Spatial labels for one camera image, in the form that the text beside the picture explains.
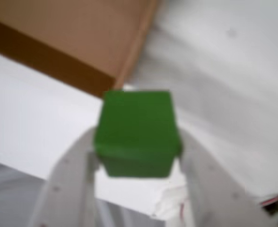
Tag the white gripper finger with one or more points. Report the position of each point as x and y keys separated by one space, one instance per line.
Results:
x=214 y=194
x=68 y=189

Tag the green cube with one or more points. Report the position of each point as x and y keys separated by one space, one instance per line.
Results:
x=136 y=132

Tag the brown cardboard box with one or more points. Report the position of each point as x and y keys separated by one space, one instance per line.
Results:
x=77 y=33

